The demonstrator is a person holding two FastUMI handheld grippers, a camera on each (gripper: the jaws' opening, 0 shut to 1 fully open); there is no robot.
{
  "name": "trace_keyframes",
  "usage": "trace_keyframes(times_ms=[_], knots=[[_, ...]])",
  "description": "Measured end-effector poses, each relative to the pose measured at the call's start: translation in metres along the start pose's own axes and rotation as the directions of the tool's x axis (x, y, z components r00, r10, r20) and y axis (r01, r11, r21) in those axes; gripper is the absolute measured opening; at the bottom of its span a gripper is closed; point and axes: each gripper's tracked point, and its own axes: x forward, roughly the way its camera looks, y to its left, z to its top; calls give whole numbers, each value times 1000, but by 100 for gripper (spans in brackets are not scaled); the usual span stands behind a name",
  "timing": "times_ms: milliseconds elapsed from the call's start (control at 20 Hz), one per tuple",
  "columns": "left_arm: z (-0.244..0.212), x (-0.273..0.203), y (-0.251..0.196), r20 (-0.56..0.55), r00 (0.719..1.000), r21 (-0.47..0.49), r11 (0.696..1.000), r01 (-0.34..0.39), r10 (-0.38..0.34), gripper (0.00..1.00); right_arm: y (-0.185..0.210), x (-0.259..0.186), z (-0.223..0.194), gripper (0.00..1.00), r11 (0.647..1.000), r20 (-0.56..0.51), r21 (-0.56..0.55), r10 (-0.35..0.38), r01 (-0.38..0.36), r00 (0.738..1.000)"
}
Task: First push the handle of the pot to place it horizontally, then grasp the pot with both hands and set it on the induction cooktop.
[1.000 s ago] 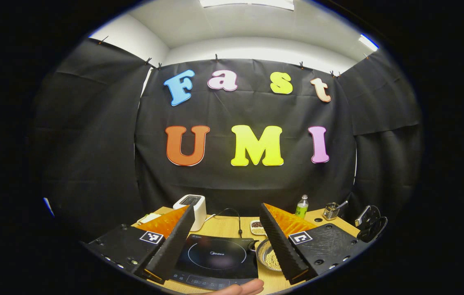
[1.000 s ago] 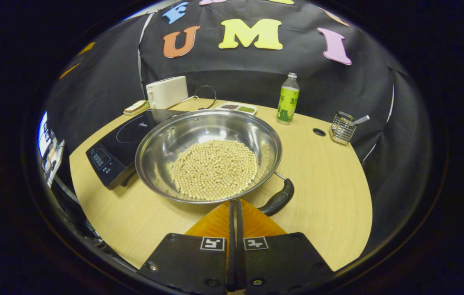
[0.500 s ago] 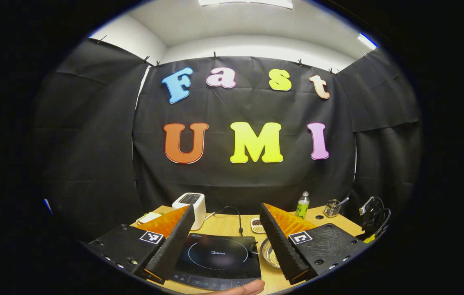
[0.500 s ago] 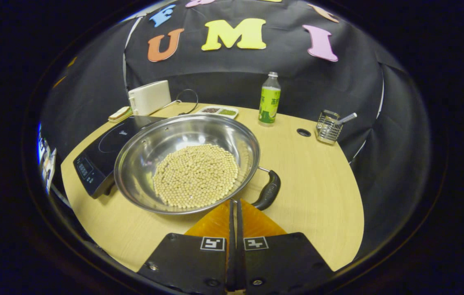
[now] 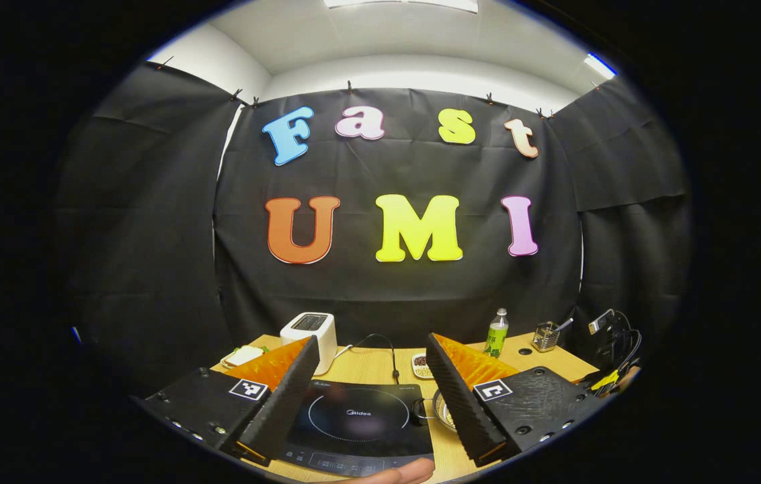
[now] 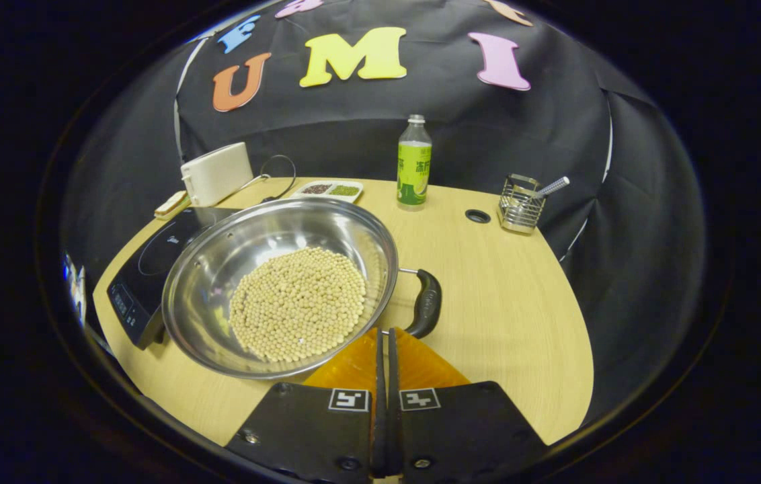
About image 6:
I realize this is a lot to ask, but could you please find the white toaster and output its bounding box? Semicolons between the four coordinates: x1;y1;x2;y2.
180;142;255;207

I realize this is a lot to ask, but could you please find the pile of soybeans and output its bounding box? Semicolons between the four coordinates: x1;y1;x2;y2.
228;247;368;364

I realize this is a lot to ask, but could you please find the black induction cooktop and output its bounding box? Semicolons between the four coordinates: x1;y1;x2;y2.
106;206;240;350

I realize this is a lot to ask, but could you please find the black backdrop cloth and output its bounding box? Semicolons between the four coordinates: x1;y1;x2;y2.
61;0;707;431

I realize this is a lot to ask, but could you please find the white divided dish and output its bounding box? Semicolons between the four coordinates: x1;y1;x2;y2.
292;179;364;204

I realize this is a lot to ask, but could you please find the metal wire utensil holder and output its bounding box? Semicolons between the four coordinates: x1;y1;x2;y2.
497;174;547;235

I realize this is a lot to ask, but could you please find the black cable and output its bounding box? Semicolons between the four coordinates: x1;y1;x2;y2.
259;155;297;202

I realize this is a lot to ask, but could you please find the metal utensil handle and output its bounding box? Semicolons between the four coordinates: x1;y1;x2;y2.
522;176;571;202

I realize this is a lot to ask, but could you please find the green label plastic bottle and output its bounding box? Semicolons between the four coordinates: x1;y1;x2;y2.
397;114;433;210

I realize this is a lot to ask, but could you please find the small beige flat object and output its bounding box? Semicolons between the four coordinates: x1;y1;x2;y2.
154;190;191;220

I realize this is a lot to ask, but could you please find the steel pot with black handle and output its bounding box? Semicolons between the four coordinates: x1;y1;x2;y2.
162;197;443;380

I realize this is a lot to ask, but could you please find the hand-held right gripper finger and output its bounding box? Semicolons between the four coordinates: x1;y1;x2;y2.
387;327;549;481
226;327;387;481

